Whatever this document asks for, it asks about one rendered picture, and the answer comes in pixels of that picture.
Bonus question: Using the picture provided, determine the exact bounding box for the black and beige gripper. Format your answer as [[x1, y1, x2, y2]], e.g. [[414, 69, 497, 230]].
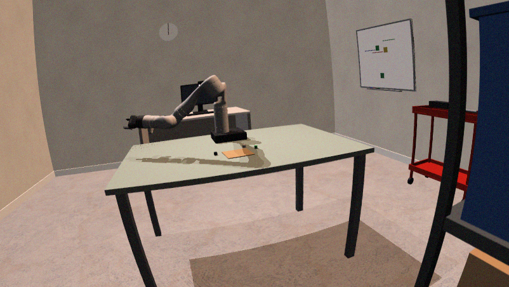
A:
[[123, 115, 153, 134]]

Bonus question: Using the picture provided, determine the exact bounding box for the orange square mat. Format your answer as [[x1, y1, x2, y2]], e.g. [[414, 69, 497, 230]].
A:
[[222, 148, 255, 159]]

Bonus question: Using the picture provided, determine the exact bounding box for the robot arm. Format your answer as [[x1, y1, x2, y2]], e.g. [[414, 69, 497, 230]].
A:
[[149, 75, 229, 133]]

